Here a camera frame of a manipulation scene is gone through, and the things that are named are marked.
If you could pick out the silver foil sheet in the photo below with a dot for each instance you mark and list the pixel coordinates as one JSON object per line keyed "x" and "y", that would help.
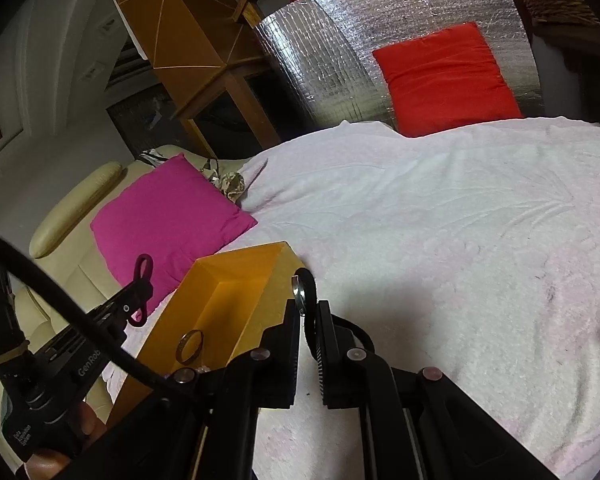
{"x": 320, "y": 60}

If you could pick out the pale pink blanket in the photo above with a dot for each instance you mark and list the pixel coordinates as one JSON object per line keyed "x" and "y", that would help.
{"x": 430, "y": 240}

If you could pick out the cream leather sofa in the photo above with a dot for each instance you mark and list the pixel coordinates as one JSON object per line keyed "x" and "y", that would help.
{"x": 65, "y": 220}

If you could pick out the pink cushion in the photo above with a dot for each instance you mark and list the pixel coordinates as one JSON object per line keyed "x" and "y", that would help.
{"x": 170, "y": 220}

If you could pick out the person's left hand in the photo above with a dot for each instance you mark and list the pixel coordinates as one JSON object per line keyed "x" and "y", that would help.
{"x": 92, "y": 420}

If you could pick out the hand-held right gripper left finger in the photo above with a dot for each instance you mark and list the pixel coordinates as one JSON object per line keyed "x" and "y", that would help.
{"x": 295, "y": 332}

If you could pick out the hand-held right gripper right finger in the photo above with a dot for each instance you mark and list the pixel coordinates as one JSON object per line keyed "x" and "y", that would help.
{"x": 324, "y": 330}

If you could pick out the orange box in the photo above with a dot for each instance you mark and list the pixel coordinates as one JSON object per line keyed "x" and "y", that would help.
{"x": 230, "y": 285}

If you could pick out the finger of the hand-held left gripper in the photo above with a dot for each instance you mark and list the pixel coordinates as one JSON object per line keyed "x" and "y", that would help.
{"x": 112, "y": 305}

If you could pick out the dark red band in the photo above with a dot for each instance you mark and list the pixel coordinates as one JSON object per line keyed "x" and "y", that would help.
{"x": 142, "y": 265}

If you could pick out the wooden table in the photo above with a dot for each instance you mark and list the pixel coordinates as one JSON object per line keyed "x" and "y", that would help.
{"x": 180, "y": 25}

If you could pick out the thin metal bangle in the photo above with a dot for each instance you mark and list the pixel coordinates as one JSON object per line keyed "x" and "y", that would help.
{"x": 178, "y": 349}

